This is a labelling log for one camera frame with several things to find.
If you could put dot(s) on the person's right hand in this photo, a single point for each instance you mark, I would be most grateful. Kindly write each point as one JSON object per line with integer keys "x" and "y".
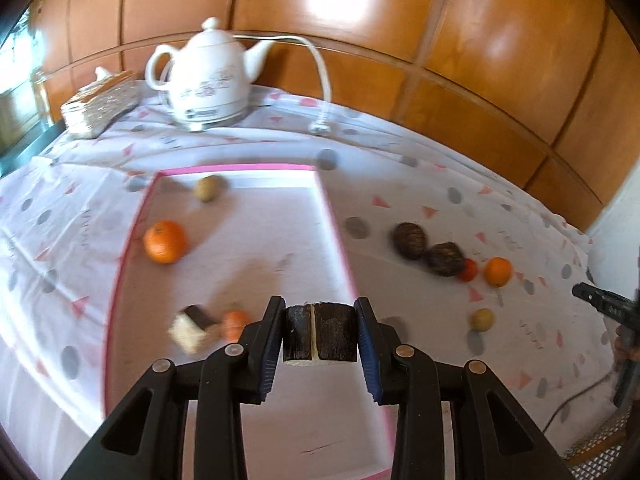
{"x": 622, "y": 345}

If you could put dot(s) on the glass display cabinet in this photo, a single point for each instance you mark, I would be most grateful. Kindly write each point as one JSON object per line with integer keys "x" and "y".
{"x": 20, "y": 110}

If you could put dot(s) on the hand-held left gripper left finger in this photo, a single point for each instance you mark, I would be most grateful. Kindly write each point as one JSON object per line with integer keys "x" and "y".
{"x": 272, "y": 345}

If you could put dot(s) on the small yellow fruit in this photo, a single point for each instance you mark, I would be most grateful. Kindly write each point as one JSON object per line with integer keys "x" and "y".
{"x": 482, "y": 320}

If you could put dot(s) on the orange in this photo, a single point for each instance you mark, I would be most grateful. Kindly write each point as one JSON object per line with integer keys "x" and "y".
{"x": 498, "y": 271}
{"x": 165, "y": 242}

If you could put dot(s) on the pink shallow box tray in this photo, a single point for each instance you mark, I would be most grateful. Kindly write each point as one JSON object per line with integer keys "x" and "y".
{"x": 260, "y": 240}

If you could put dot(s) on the white patterned tablecloth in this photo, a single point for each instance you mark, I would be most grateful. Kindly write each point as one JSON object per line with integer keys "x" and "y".
{"x": 450, "y": 200}

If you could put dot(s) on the brown kiwi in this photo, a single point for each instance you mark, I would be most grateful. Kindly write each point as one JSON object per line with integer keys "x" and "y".
{"x": 207, "y": 189}

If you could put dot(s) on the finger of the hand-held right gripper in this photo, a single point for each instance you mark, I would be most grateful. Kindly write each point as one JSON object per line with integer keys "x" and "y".
{"x": 600, "y": 302}

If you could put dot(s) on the wooden panelled wardrobe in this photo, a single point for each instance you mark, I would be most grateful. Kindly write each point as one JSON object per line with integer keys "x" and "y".
{"x": 450, "y": 60}

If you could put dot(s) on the orange carrot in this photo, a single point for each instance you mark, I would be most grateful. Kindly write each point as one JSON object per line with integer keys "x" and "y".
{"x": 235, "y": 322}

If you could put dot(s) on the white ceramic electric kettle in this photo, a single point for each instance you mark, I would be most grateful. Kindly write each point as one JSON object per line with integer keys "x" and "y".
{"x": 210, "y": 80}

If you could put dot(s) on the red tomato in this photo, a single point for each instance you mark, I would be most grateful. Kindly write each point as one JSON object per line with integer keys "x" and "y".
{"x": 470, "y": 271}

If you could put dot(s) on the woven wicker chair seat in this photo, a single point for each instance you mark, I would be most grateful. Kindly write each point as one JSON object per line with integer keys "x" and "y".
{"x": 600, "y": 440}

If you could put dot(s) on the glittery silver tissue box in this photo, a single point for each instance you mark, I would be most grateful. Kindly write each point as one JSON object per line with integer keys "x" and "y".
{"x": 100, "y": 107}

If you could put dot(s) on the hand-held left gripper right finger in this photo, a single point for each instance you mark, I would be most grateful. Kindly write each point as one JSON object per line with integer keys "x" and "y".
{"x": 365, "y": 350}

